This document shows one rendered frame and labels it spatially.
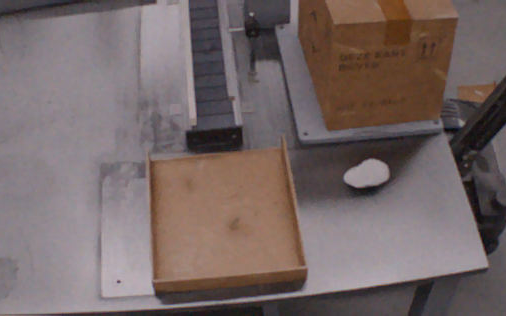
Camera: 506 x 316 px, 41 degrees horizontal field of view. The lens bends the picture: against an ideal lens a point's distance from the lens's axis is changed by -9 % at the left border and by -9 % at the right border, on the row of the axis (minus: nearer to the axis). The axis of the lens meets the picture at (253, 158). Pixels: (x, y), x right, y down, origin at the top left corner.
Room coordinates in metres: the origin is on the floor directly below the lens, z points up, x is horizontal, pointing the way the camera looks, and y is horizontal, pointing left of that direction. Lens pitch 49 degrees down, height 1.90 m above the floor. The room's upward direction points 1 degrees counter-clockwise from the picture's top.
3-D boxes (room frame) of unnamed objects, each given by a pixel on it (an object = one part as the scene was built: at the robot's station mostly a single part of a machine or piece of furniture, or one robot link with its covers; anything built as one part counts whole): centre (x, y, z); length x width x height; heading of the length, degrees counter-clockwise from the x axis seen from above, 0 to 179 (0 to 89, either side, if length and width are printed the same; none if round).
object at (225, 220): (0.79, 0.06, 0.85); 0.30 x 0.26 x 0.04; 5
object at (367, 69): (1.14, -0.24, 0.99); 0.30 x 0.24 x 0.27; 7
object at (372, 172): (0.87, -0.21, 0.85); 0.08 x 0.07 x 0.04; 68
